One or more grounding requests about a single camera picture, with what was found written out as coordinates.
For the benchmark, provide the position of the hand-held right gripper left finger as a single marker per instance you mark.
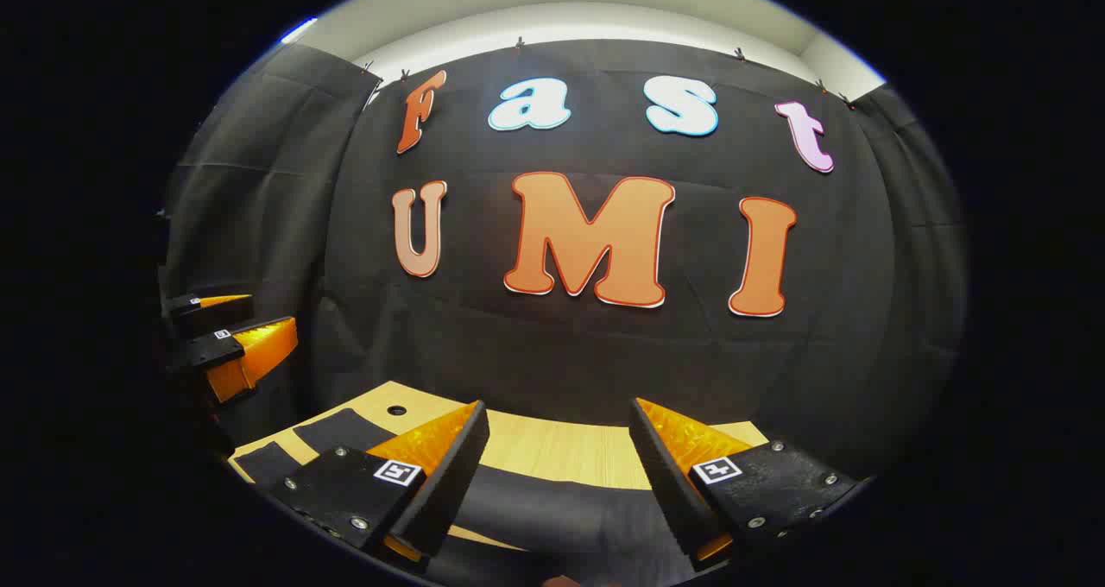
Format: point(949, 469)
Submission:
point(453, 475)

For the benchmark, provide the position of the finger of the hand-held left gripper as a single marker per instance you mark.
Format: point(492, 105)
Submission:
point(203, 352)
point(216, 315)

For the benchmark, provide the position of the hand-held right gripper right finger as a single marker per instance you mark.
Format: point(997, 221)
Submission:
point(660, 475)

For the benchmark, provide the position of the black jeans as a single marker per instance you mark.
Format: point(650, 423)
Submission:
point(561, 509)

